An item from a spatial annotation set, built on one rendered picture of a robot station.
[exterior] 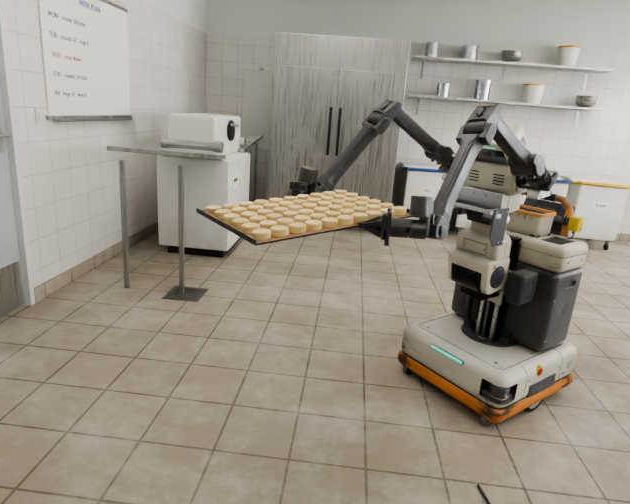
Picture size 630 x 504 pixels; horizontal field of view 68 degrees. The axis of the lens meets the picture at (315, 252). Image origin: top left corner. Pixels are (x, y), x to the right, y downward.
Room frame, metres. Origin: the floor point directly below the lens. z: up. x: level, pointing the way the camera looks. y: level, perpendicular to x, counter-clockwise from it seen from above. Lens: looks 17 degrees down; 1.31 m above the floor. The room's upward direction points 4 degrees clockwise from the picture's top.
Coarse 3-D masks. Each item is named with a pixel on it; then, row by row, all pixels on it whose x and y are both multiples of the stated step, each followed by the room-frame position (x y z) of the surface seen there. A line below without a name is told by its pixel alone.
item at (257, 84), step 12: (252, 72) 6.12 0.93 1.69; (264, 72) 6.11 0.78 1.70; (252, 84) 6.12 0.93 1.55; (264, 84) 6.11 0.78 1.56; (252, 96) 6.12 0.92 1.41; (264, 96) 6.11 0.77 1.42; (252, 108) 6.12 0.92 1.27; (264, 108) 6.11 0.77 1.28; (252, 120) 6.12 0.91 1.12; (264, 120) 6.11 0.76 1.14; (252, 132) 6.12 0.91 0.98; (264, 132) 6.11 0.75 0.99; (264, 144) 6.11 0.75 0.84
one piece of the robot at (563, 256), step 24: (576, 216) 2.18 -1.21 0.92; (528, 240) 2.13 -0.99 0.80; (552, 240) 2.13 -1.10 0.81; (576, 240) 2.15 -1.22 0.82; (528, 264) 2.12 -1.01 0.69; (552, 264) 2.01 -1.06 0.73; (576, 264) 2.07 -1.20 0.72; (456, 288) 2.40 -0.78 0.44; (552, 288) 2.00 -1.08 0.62; (576, 288) 2.10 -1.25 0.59; (456, 312) 2.39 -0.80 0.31; (480, 312) 2.20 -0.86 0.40; (504, 312) 2.15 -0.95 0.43; (528, 312) 2.06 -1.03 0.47; (552, 312) 2.00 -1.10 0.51; (480, 336) 2.18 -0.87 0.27; (504, 336) 2.11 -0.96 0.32; (528, 336) 2.04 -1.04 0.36; (552, 336) 2.03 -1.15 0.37
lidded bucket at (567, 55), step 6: (558, 48) 5.80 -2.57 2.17; (564, 48) 5.71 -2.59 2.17; (570, 48) 5.68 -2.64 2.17; (576, 48) 5.68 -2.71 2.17; (558, 54) 5.78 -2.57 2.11; (564, 54) 5.71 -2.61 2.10; (570, 54) 5.68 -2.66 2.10; (576, 54) 5.69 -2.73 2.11; (558, 60) 5.77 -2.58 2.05; (564, 60) 5.71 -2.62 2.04; (570, 60) 5.69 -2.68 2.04; (576, 60) 5.72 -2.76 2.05
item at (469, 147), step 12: (492, 132) 1.55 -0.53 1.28; (468, 144) 1.53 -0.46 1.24; (480, 144) 1.54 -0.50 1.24; (456, 156) 1.53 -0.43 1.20; (468, 156) 1.51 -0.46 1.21; (456, 168) 1.49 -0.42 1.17; (468, 168) 1.51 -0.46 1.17; (444, 180) 1.49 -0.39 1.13; (456, 180) 1.46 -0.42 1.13; (444, 192) 1.45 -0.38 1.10; (456, 192) 1.46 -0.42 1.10; (444, 204) 1.41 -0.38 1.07; (444, 216) 1.40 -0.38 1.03
